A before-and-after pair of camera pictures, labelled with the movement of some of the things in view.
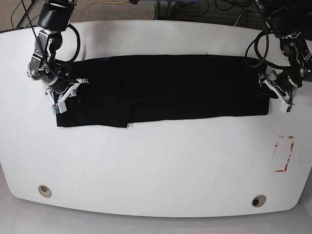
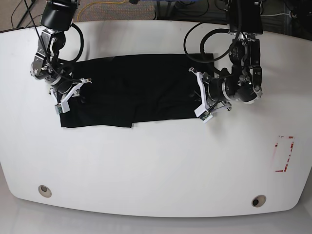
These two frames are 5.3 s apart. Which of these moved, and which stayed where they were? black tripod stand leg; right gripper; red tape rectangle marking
Moved: right gripper
Stayed: red tape rectangle marking; black tripod stand leg
